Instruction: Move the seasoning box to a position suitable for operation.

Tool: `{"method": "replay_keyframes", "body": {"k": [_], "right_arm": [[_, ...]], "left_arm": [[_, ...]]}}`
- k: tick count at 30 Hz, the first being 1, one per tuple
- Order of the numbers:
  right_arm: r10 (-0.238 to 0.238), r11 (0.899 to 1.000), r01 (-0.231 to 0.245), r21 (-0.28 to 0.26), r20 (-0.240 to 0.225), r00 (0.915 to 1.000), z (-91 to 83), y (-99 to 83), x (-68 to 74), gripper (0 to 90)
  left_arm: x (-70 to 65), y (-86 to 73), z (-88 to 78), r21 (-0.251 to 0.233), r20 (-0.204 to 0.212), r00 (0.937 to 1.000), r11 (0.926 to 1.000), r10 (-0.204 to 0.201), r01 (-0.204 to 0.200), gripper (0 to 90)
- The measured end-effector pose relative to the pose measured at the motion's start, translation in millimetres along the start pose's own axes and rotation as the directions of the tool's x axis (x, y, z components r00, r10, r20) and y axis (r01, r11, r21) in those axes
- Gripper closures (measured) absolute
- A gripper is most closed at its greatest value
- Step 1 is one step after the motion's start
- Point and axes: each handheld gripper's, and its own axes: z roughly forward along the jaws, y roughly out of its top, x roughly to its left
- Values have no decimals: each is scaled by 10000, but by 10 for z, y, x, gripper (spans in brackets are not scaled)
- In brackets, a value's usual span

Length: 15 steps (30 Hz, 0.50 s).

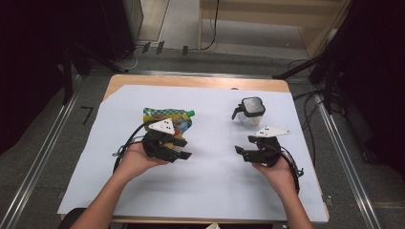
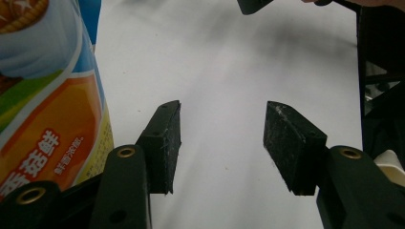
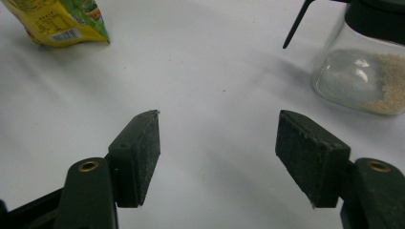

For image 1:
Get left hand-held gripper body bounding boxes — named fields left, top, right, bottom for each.
left=141, top=117, right=180, bottom=164

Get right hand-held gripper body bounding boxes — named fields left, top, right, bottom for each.
left=243, top=126, right=291, bottom=168

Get yellow green spouted pouch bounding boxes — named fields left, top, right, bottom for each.
left=142, top=107, right=196, bottom=151

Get person's right hand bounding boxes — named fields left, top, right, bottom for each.
left=251, top=156, right=299, bottom=196

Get person's left hand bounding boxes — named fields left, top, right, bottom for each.
left=116, top=142, right=170, bottom=183

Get wooden table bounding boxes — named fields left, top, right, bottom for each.
left=60, top=74, right=330, bottom=224

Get black tape corner mark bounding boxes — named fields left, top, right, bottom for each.
left=79, top=105, right=95, bottom=126

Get black tripod legs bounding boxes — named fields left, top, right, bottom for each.
left=271, top=47, right=344, bottom=115

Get black stand legs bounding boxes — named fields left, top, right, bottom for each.
left=58, top=41, right=129, bottom=106

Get black chair seat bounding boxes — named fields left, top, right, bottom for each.
left=56, top=207, right=89, bottom=229

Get black cabinet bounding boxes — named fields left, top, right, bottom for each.
left=98, top=0, right=144, bottom=63

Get black curtain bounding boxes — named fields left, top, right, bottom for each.
left=0, top=0, right=106, bottom=156
left=332, top=0, right=405, bottom=179

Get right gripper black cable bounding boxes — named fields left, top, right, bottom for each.
left=270, top=144, right=305, bottom=195

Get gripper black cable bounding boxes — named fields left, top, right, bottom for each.
left=112, top=119, right=158, bottom=175
left=270, top=144, right=305, bottom=195

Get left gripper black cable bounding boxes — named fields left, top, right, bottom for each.
left=112, top=119, right=158, bottom=175

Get black floor cables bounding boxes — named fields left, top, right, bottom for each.
left=286, top=58, right=330, bottom=160

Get metal floor rail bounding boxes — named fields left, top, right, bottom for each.
left=313, top=92, right=383, bottom=229
left=0, top=74, right=82, bottom=229

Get white floor cable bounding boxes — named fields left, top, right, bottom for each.
left=117, top=46, right=143, bottom=73

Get black hanging cable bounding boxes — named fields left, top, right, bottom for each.
left=187, top=0, right=222, bottom=52

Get light wooden frame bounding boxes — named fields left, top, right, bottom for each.
left=198, top=0, right=352, bottom=60

